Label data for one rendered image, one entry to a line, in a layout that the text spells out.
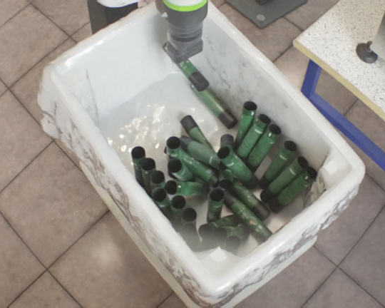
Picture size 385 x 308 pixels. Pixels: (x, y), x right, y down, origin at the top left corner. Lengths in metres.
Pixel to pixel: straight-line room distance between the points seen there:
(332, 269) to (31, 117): 1.18
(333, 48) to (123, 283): 0.96
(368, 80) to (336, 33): 0.14
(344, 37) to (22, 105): 1.26
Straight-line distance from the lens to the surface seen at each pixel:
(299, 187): 1.20
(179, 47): 1.16
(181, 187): 1.16
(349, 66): 1.16
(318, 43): 1.17
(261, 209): 1.25
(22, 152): 1.93
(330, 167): 1.11
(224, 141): 1.31
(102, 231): 1.75
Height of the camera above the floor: 1.64
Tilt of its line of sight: 63 degrees down
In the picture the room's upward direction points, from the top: 4 degrees clockwise
